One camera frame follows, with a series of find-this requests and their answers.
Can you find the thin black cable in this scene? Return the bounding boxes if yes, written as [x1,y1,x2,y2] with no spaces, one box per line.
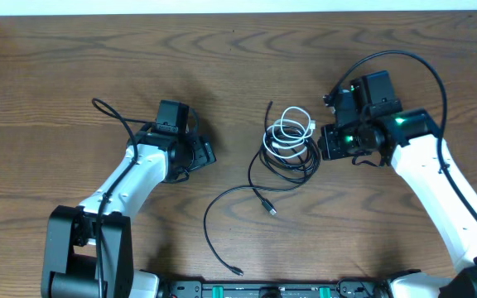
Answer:
[203,100,322,277]

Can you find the white usb cable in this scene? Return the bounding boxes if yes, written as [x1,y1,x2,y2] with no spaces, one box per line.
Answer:
[262,106,317,160]

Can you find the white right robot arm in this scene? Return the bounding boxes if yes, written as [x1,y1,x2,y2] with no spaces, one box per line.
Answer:
[318,71,477,297]

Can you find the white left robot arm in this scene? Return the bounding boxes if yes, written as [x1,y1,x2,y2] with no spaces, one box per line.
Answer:
[41,100,216,297]

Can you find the right camera black cable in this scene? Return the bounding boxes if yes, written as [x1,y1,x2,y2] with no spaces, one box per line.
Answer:
[325,50,477,253]

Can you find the camera black cable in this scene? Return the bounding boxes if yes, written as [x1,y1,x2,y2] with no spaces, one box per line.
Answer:
[325,50,477,253]
[90,97,157,298]

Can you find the left camera black cable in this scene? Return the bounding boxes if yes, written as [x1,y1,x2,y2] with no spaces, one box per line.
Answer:
[90,97,157,298]

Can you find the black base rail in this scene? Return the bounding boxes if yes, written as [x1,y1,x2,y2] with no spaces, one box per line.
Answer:
[157,278,393,298]

